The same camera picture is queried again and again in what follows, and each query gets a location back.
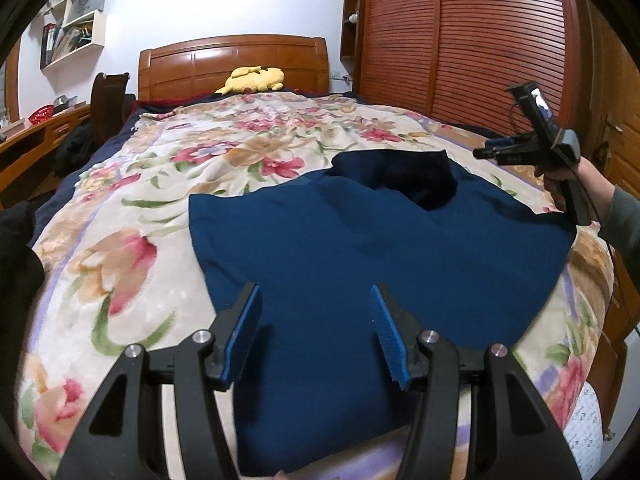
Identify white wall shelf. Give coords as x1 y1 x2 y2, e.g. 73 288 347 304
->
39 0 113 71

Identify navy bed cover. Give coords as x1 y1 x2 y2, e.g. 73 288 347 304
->
30 91 501 246

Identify wooden bed headboard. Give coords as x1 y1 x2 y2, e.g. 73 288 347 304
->
138 35 331 103

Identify wooden door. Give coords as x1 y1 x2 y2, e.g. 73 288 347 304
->
575 0 640 201

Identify wooden louvred wardrobe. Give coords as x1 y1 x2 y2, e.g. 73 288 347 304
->
357 0 586 138

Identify floral blanket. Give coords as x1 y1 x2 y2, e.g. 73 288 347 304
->
17 91 616 480

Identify wooden bed side rail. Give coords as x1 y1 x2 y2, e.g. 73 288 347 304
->
597 305 630 433

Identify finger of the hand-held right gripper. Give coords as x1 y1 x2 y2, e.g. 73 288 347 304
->
472 135 537 161

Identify white patterned bedsheet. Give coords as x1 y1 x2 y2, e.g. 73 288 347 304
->
562 380 613 480

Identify dark wooden chair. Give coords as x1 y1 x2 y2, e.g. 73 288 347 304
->
91 72 132 148

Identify person's right hand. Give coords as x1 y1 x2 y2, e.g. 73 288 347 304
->
534 157 616 222

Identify dark cloth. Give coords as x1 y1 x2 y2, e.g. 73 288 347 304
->
0 200 46 411

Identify person's right forearm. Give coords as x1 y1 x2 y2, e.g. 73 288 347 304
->
597 185 640 321

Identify yellow plush toy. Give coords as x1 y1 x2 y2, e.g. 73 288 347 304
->
215 65 286 95

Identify wooden desk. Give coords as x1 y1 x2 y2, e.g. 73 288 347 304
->
0 102 93 211

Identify navy blue suit jacket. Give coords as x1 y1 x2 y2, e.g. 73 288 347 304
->
187 149 576 478

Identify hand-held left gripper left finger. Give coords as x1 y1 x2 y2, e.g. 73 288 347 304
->
54 282 263 480

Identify black garment on chair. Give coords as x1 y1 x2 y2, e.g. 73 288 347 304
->
54 120 101 178

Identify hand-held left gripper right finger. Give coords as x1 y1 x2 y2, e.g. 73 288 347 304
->
369 284 583 480

